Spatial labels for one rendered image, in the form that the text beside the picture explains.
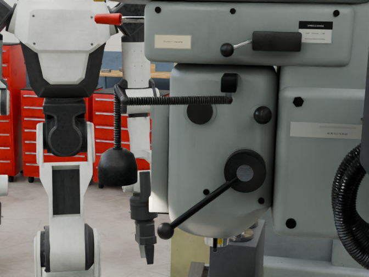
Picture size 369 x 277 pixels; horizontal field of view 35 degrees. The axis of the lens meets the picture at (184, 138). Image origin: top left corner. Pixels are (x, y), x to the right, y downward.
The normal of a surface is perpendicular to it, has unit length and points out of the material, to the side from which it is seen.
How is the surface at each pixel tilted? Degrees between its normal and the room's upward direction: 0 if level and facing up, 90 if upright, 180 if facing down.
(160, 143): 90
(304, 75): 90
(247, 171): 90
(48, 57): 90
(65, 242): 66
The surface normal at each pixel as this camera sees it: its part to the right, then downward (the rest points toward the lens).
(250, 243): 0.02, -0.98
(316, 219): -0.12, 0.19
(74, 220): 0.21, 0.01
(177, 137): -0.72, 0.12
